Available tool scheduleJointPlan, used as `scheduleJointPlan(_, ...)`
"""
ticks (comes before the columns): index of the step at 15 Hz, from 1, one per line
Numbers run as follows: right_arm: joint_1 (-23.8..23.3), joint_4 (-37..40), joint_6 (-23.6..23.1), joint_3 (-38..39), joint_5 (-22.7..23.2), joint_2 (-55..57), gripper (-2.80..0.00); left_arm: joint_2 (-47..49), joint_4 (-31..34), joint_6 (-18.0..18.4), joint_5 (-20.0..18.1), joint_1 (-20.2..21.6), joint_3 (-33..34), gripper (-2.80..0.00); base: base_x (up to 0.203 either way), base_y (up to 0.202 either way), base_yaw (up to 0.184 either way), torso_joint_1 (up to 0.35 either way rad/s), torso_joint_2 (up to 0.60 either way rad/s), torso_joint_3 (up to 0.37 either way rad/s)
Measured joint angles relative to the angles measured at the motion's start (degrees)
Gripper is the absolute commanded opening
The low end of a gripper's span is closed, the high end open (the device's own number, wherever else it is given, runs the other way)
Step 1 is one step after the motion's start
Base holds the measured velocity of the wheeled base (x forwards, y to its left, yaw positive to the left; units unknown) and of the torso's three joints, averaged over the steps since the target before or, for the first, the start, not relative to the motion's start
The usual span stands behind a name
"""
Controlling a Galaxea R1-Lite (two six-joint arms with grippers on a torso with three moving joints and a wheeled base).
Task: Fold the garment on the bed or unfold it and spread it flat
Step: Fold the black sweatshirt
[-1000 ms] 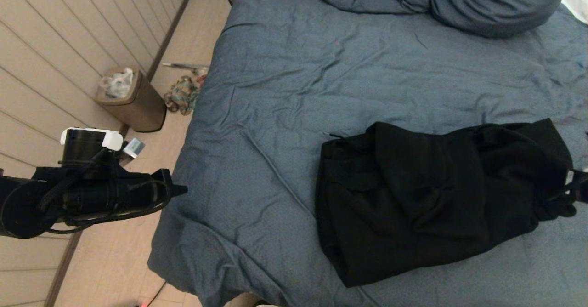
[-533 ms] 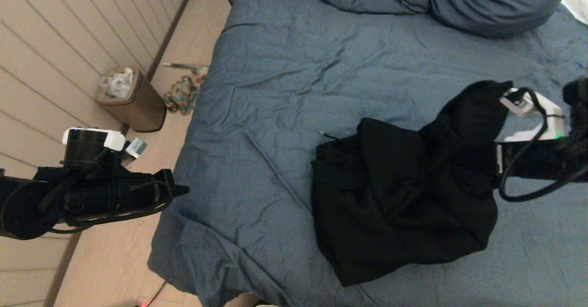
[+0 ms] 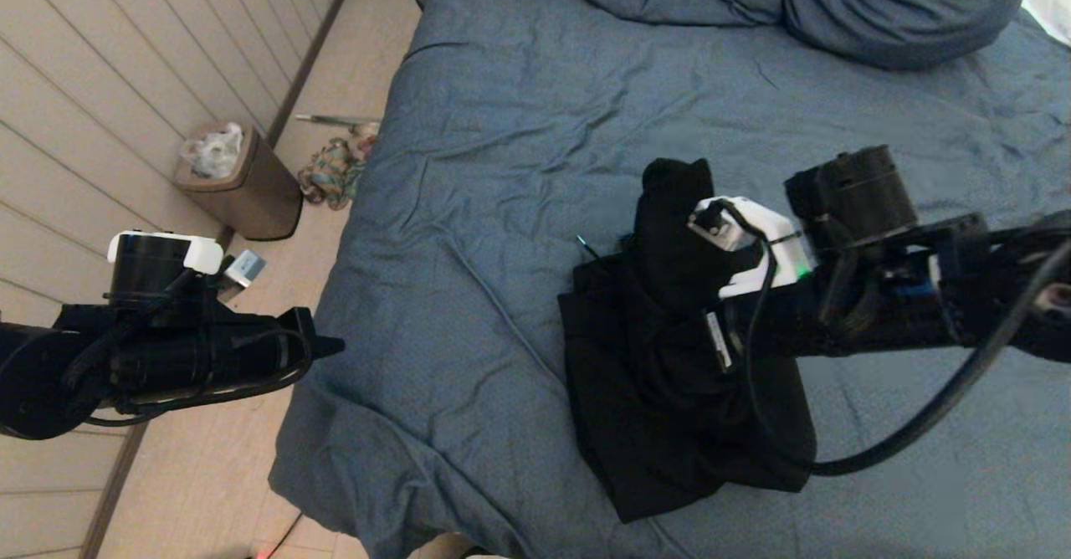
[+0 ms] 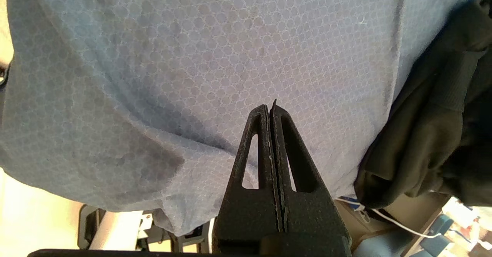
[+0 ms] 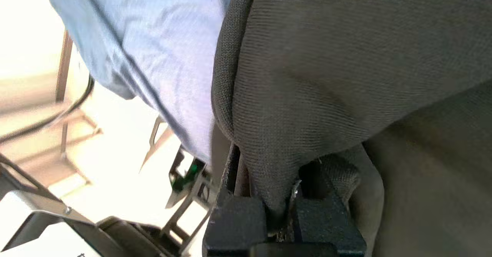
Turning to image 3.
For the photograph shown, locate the black garment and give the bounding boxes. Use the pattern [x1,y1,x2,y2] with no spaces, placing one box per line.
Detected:
[557,157,817,525]

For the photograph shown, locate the brown trash bin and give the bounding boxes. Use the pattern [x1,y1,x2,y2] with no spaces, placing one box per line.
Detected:
[174,121,304,242]

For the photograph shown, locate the colourful rag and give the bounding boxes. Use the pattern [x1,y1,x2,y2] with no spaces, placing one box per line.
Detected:
[299,136,369,211]

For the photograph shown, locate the clear plastic bin bag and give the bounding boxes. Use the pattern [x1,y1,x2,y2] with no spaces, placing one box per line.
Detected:
[182,122,245,180]

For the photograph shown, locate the blue bed sheet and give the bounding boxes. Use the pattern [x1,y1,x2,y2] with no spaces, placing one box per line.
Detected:
[269,0,1071,559]

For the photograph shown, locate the blue pillow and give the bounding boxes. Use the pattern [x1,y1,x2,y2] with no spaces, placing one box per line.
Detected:
[782,0,1047,70]

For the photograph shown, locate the thin black left camera cable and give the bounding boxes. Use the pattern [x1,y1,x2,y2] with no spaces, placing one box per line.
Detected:
[84,329,315,428]

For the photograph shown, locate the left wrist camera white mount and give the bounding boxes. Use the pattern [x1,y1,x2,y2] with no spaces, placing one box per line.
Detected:
[107,229,267,305]

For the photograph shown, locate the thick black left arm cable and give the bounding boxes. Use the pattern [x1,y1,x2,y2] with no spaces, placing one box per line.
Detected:
[63,270,197,392]

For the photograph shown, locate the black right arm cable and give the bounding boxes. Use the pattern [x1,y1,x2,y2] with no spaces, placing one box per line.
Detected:
[721,203,1071,478]

